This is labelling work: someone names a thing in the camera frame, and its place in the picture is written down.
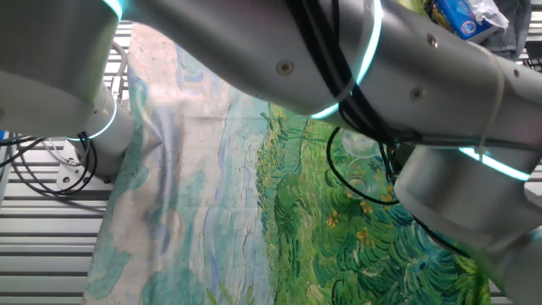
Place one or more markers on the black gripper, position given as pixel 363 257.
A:
pixel 398 163

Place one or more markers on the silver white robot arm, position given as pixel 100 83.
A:
pixel 254 51

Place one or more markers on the clear plastic cup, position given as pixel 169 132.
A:
pixel 360 178

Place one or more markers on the green blue painted tablecloth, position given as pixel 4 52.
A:
pixel 254 212

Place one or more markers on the blue plastic bag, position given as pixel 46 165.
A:
pixel 457 17

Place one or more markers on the dark grey cloth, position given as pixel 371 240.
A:
pixel 512 38

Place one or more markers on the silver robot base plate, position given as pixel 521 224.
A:
pixel 68 178

